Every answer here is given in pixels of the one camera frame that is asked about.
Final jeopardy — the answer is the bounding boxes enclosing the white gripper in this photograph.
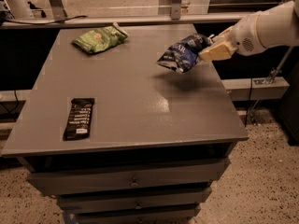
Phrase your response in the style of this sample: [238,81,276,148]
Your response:
[199,11,265,62]

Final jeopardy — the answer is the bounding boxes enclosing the blue chip bag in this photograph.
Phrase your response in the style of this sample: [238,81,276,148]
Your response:
[157,33,211,74]

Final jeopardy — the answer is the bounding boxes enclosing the green jalapeno chip bag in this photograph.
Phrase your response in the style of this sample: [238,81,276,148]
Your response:
[72,22,129,54]

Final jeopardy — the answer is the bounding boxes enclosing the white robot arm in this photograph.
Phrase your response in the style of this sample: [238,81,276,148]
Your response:
[199,0,299,62]

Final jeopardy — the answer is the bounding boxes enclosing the top grey drawer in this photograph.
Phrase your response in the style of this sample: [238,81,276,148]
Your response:
[27,158,230,195]

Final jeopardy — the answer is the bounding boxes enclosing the grey drawer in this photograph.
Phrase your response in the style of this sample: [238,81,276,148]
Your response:
[27,158,230,195]
[58,186,211,214]
[76,204,199,224]

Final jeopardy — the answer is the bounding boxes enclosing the grey drawer cabinet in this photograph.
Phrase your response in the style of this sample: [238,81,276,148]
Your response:
[0,23,249,224]

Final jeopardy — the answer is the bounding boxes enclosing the middle grey drawer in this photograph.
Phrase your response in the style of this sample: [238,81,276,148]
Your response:
[58,186,211,214]

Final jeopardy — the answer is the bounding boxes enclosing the black snack bar wrapper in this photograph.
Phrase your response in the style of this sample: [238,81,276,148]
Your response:
[63,98,94,141]

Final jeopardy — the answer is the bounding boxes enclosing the bottom grey drawer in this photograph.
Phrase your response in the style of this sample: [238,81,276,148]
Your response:
[76,204,199,224]

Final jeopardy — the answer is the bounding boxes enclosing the white pipe top left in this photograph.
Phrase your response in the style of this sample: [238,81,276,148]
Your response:
[6,0,34,19]

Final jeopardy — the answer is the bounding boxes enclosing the grey metal rail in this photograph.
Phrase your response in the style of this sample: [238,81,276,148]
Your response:
[0,12,251,30]

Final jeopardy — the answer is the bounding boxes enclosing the black cable on rail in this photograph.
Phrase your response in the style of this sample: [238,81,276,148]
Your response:
[4,14,88,25]

